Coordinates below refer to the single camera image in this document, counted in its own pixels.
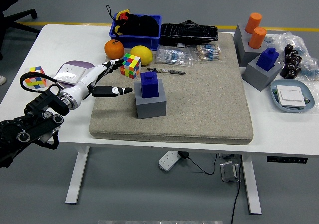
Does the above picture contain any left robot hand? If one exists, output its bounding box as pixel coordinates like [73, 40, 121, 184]
[62, 59, 133, 107]

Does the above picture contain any blue block seal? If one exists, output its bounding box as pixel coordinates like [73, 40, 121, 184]
[256, 47, 279, 72]
[140, 71, 160, 99]

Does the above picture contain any grey cube seal holder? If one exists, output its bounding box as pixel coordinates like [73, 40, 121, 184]
[133, 79, 167, 120]
[235, 34, 270, 67]
[233, 23, 253, 48]
[241, 53, 284, 92]

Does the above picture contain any orange cylinder seal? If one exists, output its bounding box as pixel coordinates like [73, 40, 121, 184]
[248, 26, 267, 49]
[244, 12, 263, 34]

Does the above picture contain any purple tray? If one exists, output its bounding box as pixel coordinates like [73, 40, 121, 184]
[54, 60, 97, 89]

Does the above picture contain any orange fruit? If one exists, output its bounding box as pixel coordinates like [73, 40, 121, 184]
[104, 39, 125, 60]

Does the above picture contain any pastel multicoloured puzzle cube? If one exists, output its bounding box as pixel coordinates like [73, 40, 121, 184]
[24, 66, 48, 90]

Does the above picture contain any bright multicoloured puzzle cube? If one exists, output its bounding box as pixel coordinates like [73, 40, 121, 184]
[119, 53, 142, 79]

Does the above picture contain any yellow lemon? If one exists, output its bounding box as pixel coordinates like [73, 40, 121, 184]
[130, 45, 153, 66]

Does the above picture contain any blue plastic bin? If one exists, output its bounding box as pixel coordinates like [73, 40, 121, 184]
[109, 13, 162, 51]

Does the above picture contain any black cloth pouch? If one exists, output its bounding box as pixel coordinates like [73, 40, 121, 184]
[117, 13, 160, 38]

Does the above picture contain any black silver pen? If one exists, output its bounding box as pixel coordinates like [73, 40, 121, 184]
[146, 68, 186, 75]

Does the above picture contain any white table leg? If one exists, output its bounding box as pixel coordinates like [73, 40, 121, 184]
[241, 154, 262, 215]
[65, 146, 90, 205]

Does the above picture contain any large clear resistor bag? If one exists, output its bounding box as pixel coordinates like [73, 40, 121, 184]
[156, 44, 194, 67]

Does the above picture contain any black office chair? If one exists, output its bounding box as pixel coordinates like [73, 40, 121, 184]
[0, 0, 40, 60]

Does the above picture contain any white power strip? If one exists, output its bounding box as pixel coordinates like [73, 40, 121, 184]
[158, 150, 182, 172]

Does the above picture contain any black keyboard in plastic wrap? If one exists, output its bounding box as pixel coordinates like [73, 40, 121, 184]
[160, 23, 219, 47]

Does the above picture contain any grey-brown mat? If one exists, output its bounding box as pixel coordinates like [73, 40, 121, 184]
[89, 32, 254, 146]

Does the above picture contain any small clear resistor bag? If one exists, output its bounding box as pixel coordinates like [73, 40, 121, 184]
[193, 44, 222, 62]

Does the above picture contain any silver metal stand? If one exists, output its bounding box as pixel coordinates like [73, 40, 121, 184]
[219, 161, 241, 183]

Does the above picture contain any black table control panel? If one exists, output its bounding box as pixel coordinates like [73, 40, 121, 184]
[266, 156, 308, 164]

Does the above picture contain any light blue tray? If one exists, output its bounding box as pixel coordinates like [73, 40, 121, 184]
[270, 79, 315, 113]

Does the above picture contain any clear plastic bag pile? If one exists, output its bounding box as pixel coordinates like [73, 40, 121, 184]
[264, 31, 319, 83]

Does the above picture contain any white wall socket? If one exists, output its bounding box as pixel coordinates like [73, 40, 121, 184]
[54, 63, 87, 85]

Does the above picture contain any black cord strap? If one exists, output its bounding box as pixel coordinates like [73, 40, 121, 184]
[105, 4, 119, 43]

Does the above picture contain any black plug with cord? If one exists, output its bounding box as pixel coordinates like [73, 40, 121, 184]
[177, 151, 217, 175]

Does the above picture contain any black floor cable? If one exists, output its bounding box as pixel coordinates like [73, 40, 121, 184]
[229, 156, 244, 224]

